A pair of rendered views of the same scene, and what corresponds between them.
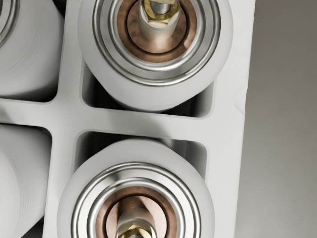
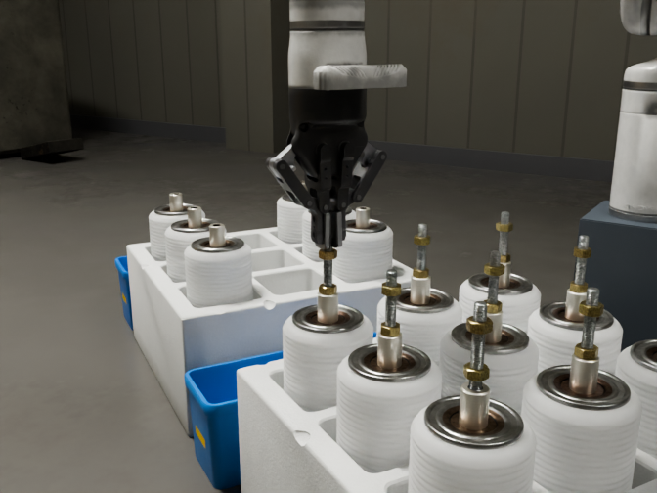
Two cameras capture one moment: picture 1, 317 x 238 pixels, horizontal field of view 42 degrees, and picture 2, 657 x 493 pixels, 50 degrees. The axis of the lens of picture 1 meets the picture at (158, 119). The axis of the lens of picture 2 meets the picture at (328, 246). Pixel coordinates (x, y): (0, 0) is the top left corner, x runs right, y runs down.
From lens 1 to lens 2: 65 cm
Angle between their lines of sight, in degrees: 76
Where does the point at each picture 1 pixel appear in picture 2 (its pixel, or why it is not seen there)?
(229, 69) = (325, 443)
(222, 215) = (271, 392)
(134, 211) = (334, 311)
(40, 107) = not seen: hidden behind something
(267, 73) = not seen: outside the picture
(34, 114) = not seen: hidden behind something
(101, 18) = (417, 353)
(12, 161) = (405, 329)
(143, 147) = (349, 338)
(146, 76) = (373, 347)
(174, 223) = (311, 322)
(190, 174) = (318, 337)
